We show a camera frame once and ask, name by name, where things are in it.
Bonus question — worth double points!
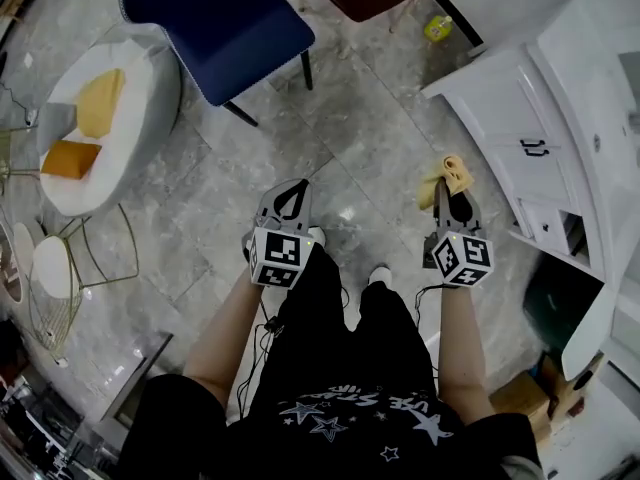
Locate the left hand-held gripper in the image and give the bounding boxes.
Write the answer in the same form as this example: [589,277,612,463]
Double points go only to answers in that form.
[241,179,315,290]

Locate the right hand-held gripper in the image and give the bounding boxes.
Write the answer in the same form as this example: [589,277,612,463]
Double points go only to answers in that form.
[421,180,496,290]

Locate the yellow cloth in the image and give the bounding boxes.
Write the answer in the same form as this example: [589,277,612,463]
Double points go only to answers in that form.
[417,155,475,214]

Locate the white cabinet door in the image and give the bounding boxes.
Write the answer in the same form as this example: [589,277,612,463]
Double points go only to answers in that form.
[439,60,549,144]
[492,142,576,204]

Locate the person's right forearm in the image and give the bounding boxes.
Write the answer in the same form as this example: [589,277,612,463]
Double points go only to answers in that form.
[438,285,494,427]

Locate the person's left forearm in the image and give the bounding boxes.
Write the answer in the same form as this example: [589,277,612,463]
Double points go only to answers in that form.
[183,280,264,409]

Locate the white drawer with black knob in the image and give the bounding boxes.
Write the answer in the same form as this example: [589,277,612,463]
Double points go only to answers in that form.
[519,200,571,249]

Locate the white vanity cabinet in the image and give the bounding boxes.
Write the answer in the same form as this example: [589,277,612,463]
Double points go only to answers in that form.
[421,0,640,289]

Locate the black trousers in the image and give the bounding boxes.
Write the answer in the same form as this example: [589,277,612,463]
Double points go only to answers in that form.
[248,242,442,404]

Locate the white and green bathtub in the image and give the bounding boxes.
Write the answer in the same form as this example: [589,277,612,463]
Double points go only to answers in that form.
[522,252,621,382]

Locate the round grey lounge chair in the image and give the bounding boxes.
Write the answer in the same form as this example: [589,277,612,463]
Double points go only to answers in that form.
[37,37,182,218]

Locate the yellow bottle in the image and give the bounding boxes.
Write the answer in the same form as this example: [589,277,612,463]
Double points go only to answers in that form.
[423,15,454,43]

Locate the cardboard box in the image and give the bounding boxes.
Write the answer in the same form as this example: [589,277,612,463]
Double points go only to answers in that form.
[489,352,601,444]

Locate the blue chair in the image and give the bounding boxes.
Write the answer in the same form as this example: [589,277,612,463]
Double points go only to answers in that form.
[117,0,317,128]

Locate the yellow cushion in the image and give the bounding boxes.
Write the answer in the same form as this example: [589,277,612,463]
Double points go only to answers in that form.
[75,67,126,139]

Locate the orange cushion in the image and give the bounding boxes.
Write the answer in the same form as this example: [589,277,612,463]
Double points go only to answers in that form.
[40,140,103,182]

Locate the wooden chair brown seat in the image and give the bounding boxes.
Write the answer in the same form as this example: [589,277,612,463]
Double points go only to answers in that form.
[294,0,444,34]

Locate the black printed t-shirt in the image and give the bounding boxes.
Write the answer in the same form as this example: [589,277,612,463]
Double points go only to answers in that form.
[117,372,545,480]

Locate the dark desk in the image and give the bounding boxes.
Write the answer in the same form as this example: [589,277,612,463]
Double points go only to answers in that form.
[92,331,175,439]

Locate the grey cushion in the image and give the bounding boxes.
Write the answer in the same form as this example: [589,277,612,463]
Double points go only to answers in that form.
[37,101,81,154]

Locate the round beige side table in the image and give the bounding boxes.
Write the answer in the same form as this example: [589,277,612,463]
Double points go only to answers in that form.
[0,220,36,304]

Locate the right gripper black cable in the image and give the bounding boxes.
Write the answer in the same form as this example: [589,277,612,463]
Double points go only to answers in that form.
[414,282,444,374]

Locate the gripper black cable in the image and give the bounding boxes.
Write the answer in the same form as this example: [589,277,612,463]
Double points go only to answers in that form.
[234,287,287,419]
[414,282,444,374]

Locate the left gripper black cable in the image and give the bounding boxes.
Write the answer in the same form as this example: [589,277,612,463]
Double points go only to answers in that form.
[234,287,287,419]

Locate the gold wire chair white seat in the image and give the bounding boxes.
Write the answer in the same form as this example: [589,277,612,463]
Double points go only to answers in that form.
[28,202,140,362]

